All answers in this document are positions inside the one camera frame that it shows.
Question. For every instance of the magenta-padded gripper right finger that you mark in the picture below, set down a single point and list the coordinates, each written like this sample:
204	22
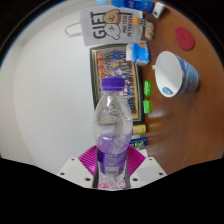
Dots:
146	171

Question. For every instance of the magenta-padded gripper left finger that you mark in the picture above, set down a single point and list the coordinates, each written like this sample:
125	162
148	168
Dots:
75	170

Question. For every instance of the clear purple-capped water bottle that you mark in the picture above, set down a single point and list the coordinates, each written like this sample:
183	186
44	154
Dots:
112	133

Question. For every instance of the dark blue pump bottle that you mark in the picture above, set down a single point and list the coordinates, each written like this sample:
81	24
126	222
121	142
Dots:
139	143

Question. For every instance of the dark bottle with yellow label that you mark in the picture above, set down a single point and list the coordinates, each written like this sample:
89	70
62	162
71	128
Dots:
140	129

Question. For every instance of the blue painted white-lined mug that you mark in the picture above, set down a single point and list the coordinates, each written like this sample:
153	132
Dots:
173	75

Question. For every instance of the dark-framed group photo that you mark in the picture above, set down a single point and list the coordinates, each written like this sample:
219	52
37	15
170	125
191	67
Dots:
110	63

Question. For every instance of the flat round red coaster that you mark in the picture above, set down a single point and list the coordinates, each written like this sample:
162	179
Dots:
185	38

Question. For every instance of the patterned snack packet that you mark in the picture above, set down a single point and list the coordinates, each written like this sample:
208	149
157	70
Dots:
149	30

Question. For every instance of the white dog-print paper bag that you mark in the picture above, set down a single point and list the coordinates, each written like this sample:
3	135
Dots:
106	26

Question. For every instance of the colourful puzzle cube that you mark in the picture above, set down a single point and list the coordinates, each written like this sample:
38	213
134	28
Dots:
140	21

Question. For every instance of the blue laundry detergent bottle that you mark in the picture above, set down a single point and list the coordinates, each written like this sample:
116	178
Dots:
133	5

